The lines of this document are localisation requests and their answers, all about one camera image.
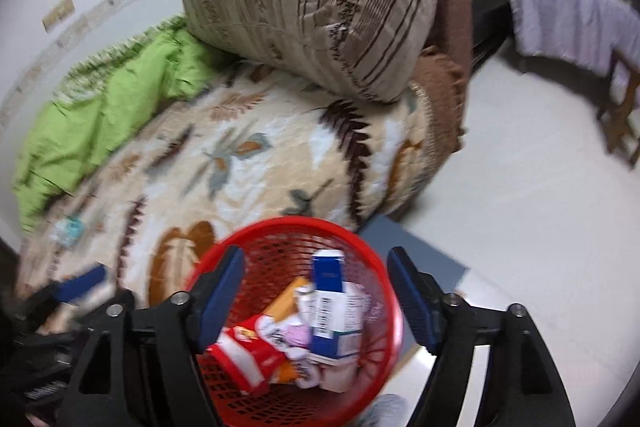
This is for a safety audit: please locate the grey cloth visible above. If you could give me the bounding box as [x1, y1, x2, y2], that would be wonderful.
[357, 394, 408, 427]

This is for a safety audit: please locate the white cloth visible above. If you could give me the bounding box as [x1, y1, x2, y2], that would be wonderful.
[507, 0, 640, 78]

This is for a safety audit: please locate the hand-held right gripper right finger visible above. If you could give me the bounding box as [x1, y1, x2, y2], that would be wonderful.
[386, 246, 576, 427]

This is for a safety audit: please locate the tan wall switch plate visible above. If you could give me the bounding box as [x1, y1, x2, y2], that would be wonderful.
[41, 0, 76, 32]

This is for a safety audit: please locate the red plastic basket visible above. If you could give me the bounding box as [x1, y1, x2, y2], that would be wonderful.
[184, 216, 405, 427]

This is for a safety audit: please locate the green quilt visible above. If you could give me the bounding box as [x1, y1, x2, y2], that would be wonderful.
[12, 17, 221, 233]

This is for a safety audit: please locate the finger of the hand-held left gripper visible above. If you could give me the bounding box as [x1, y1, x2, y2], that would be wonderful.
[12, 263, 136, 333]

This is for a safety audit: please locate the leaf print blanket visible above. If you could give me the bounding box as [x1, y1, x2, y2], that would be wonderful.
[15, 59, 436, 308]

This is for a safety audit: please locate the teal packet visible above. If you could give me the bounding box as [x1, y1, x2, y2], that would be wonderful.
[52, 216, 86, 248]

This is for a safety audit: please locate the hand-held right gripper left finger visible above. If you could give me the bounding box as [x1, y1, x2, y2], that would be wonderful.
[59, 245, 247, 427]

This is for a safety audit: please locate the brown frilled bed cover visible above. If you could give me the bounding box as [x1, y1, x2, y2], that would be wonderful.
[407, 46, 468, 188]

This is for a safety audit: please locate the wooden chair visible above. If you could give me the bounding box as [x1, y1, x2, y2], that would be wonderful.
[595, 49, 640, 170]

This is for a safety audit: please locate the white plastic bag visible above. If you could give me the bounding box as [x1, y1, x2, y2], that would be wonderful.
[280, 287, 326, 388]

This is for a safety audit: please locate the dark table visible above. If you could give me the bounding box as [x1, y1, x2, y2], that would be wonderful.
[467, 0, 516, 72]

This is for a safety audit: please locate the red snack packet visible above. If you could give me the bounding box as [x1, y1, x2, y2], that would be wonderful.
[210, 313, 288, 397]

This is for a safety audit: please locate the orange carton box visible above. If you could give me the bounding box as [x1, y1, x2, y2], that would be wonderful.
[260, 276, 313, 385]

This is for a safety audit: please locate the grey floor mat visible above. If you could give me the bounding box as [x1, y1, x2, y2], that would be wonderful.
[357, 213, 471, 358]

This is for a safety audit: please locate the white and blue carton box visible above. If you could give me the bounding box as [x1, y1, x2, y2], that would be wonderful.
[306, 249, 348, 358]

